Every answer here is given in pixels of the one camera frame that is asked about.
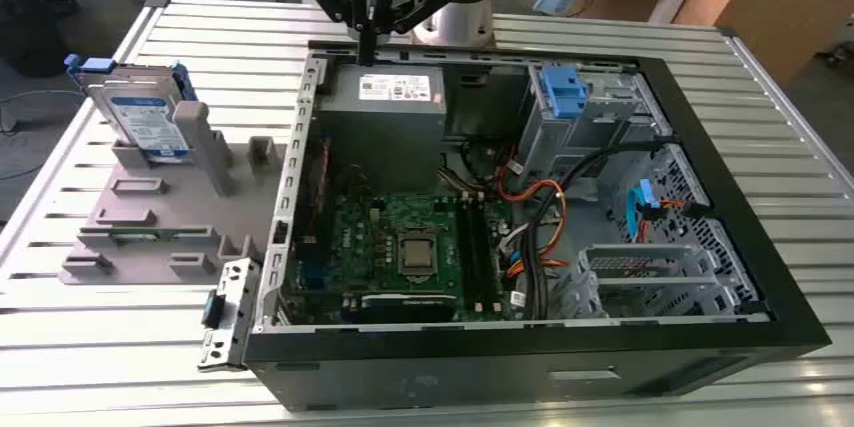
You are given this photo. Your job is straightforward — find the hard disk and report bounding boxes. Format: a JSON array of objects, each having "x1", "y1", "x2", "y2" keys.
[{"x1": 64, "y1": 53, "x2": 196, "y2": 167}]

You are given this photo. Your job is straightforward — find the black graphics card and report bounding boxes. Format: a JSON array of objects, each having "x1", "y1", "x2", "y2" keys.
[{"x1": 357, "y1": 291, "x2": 460, "y2": 324}]

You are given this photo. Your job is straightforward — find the black RAM slot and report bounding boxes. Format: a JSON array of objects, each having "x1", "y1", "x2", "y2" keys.
[
  {"x1": 455, "y1": 190, "x2": 487, "y2": 314},
  {"x1": 473, "y1": 190, "x2": 505, "y2": 313}
]

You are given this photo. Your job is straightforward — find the green RAM stick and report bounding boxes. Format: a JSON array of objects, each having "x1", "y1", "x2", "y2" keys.
[{"x1": 105, "y1": 227, "x2": 209, "y2": 241}]

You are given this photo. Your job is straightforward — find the metal disk bay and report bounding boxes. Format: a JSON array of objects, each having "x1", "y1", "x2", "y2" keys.
[{"x1": 573, "y1": 241, "x2": 763, "y2": 321}]

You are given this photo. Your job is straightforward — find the black waste bin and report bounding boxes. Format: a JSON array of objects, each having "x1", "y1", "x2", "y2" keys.
[{"x1": 0, "y1": 0, "x2": 81, "y2": 79}]

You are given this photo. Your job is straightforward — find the grey parts rack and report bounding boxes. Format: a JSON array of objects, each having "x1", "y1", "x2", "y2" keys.
[{"x1": 57, "y1": 100, "x2": 292, "y2": 286}]

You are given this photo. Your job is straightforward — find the green motherboard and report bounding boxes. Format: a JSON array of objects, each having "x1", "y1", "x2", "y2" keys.
[{"x1": 285, "y1": 190, "x2": 532, "y2": 324}]

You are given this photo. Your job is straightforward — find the power wire with black connector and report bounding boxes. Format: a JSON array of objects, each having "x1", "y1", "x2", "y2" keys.
[{"x1": 636, "y1": 199, "x2": 715, "y2": 244}]

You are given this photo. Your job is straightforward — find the red twisted fan wire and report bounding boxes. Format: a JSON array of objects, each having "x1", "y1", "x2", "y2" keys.
[{"x1": 317, "y1": 138, "x2": 333, "y2": 213}]

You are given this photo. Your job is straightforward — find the silver CPU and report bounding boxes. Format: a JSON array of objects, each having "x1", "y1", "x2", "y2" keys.
[{"x1": 401, "y1": 239, "x2": 436, "y2": 268}]

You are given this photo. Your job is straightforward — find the grey drive cage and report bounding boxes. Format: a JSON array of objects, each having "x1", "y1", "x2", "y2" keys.
[{"x1": 516, "y1": 62, "x2": 673, "y2": 201}]

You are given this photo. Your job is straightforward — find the black cable bundle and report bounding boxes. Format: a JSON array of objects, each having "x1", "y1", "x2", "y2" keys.
[{"x1": 519, "y1": 140, "x2": 676, "y2": 322}]

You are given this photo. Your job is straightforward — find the blue floor cable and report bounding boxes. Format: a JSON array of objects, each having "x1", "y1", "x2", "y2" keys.
[{"x1": 0, "y1": 90, "x2": 88, "y2": 183}]

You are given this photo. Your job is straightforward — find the orange wire bundle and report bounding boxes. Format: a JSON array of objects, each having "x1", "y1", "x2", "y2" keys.
[{"x1": 496, "y1": 177, "x2": 569, "y2": 279}]

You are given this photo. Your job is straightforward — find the CPU socket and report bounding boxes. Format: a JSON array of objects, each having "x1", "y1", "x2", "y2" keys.
[{"x1": 394, "y1": 226, "x2": 447, "y2": 286}]

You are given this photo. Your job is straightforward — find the blue data wire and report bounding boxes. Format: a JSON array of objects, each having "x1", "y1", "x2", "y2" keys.
[{"x1": 625, "y1": 177, "x2": 669, "y2": 244}]

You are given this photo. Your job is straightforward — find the black PC case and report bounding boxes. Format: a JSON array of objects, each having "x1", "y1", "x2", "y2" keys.
[{"x1": 240, "y1": 39, "x2": 835, "y2": 412}]

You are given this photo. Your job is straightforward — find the grey power supply unit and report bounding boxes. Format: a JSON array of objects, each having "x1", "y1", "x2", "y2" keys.
[{"x1": 312, "y1": 64, "x2": 447, "y2": 194}]

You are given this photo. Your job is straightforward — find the metal expansion slot bracket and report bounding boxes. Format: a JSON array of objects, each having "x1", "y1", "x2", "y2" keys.
[{"x1": 196, "y1": 256, "x2": 262, "y2": 373}]

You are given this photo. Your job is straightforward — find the blue drive cage latch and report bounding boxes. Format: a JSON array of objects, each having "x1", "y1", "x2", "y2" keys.
[{"x1": 541, "y1": 64, "x2": 589, "y2": 119}]

